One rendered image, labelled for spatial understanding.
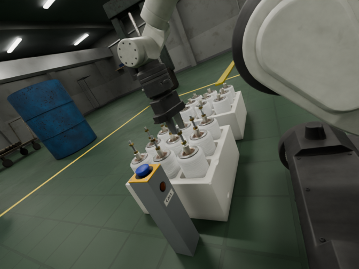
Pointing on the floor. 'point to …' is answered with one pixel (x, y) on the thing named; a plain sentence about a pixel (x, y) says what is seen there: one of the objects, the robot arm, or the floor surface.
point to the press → (120, 5)
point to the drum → (53, 117)
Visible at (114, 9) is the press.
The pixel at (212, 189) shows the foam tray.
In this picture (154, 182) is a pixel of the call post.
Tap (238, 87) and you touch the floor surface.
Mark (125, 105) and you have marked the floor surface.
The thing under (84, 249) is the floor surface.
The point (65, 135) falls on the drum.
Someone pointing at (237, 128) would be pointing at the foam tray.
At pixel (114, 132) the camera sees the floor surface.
